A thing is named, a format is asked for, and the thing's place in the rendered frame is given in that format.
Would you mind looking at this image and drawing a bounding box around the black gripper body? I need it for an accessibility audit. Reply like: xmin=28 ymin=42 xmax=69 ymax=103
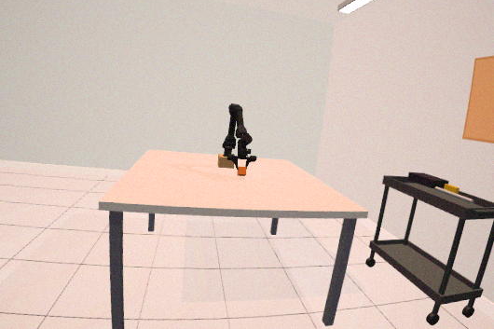
xmin=227 ymin=146 xmax=256 ymax=162

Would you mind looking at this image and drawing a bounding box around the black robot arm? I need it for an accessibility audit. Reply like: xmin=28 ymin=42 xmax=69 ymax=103
xmin=222 ymin=103 xmax=253 ymax=157

